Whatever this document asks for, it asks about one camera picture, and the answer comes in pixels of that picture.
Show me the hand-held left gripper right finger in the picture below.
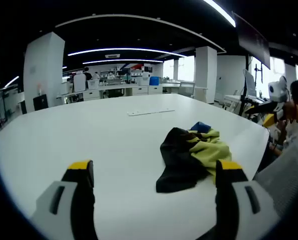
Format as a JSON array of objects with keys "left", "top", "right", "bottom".
[{"left": 196, "top": 159, "right": 281, "bottom": 240}]

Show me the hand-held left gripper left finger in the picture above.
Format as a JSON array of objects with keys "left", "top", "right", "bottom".
[{"left": 30, "top": 159, "right": 99, "bottom": 240}]

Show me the yellow black blue garment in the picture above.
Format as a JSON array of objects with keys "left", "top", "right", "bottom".
[{"left": 155, "top": 121, "right": 232, "bottom": 194}]

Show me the white template strip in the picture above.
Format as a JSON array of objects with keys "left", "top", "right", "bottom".
[{"left": 127, "top": 108, "right": 176, "bottom": 117}]

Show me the person's right hand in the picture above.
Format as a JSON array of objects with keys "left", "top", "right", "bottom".
[{"left": 282, "top": 101, "right": 298, "bottom": 128}]

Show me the black monitor stand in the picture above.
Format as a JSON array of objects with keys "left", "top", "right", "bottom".
[{"left": 238, "top": 63, "right": 264, "bottom": 117}]

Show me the black hanging screen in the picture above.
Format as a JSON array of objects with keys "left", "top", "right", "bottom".
[{"left": 232, "top": 11, "right": 271, "bottom": 70}]

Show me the grey mesh office chair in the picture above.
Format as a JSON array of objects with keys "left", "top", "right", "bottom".
[{"left": 253, "top": 140, "right": 298, "bottom": 218}]

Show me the black chair back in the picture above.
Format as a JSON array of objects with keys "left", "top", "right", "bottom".
[{"left": 33, "top": 94, "right": 49, "bottom": 111}]

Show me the white storage box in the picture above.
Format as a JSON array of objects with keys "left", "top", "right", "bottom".
[{"left": 73, "top": 73, "right": 86, "bottom": 93}]

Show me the white counter with drawers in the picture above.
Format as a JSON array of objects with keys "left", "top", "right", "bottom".
[{"left": 56, "top": 83, "right": 164, "bottom": 102}]

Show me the short ceiling light strip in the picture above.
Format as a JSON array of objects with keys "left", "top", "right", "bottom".
[{"left": 5, "top": 75, "right": 20, "bottom": 88}]

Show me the long ceiling light strip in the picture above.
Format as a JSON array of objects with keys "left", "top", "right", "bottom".
[
  {"left": 83, "top": 59, "right": 164, "bottom": 65},
  {"left": 68, "top": 47, "right": 187, "bottom": 58}
]

